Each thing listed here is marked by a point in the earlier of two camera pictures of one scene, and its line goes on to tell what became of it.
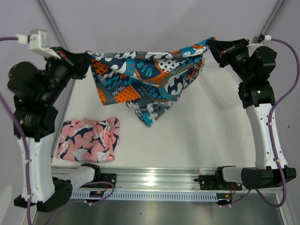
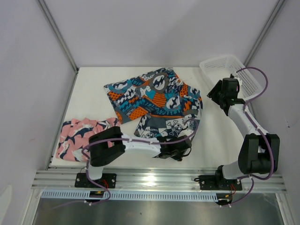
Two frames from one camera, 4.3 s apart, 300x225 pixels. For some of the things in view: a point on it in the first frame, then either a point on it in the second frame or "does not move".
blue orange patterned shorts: x=148 y=81 to x=171 y=108
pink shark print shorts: x=88 y=140 does not move
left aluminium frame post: x=49 y=18 does not move
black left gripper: x=77 y=63 to x=179 y=156
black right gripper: x=218 y=48 to x=213 y=93
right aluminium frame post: x=279 y=5 does not move
